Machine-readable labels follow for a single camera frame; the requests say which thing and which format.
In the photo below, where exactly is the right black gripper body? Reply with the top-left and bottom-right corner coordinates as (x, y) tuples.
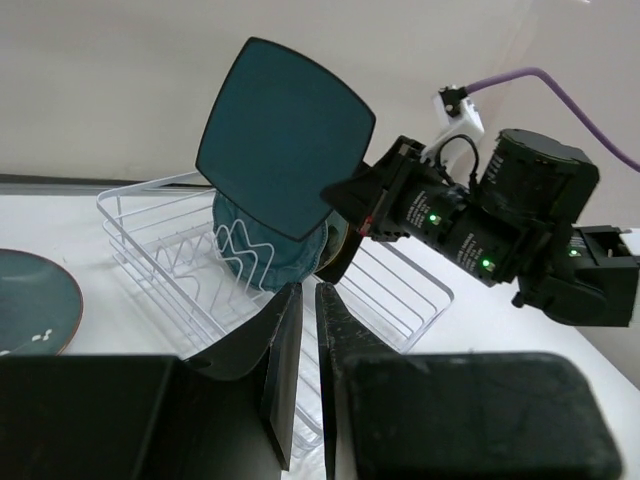
(357, 135), (440, 243)

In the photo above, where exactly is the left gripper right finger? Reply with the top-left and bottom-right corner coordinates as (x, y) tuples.
(315, 283), (397, 479)

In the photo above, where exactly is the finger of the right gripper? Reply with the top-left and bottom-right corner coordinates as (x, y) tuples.
(320, 164), (385, 235)

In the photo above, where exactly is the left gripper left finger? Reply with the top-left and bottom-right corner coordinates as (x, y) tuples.
(189, 283), (303, 470)

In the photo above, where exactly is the square black amber plate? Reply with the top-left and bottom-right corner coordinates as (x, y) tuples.
(317, 223), (363, 284)

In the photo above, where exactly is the scalloped teal plate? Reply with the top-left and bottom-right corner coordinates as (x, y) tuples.
(212, 193), (329, 292)

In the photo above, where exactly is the square teal plate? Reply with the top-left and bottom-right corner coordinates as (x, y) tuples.
(195, 37), (376, 241)

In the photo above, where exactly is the round dark teal plate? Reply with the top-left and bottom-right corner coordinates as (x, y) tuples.
(1, 249), (84, 357)

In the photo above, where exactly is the light green floral plate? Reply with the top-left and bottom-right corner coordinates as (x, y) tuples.
(314, 212), (349, 282)

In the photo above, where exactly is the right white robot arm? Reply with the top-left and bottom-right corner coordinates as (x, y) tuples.
(321, 129), (639, 328)

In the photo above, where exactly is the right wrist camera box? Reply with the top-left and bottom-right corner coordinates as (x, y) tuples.
(433, 85), (485, 146)

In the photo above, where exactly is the white wire dish rack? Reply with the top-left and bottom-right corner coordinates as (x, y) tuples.
(94, 171), (455, 464)

